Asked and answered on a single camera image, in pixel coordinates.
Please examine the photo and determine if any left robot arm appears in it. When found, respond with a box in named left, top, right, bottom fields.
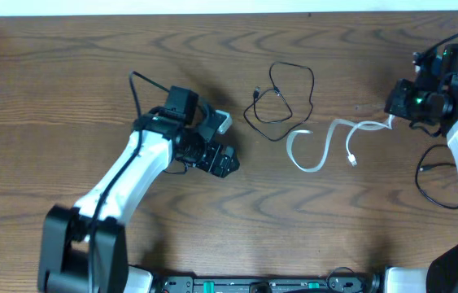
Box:
left=37, top=86, right=239, bottom=292

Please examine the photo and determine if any white usb cable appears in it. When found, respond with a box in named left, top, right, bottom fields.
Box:
left=286, top=114, right=395, bottom=173

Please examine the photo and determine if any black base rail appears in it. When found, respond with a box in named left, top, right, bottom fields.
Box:
left=149, top=267, right=384, bottom=293

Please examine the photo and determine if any black usb cable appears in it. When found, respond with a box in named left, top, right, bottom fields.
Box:
left=242, top=61, right=316, bottom=142
left=414, top=143, right=458, bottom=211

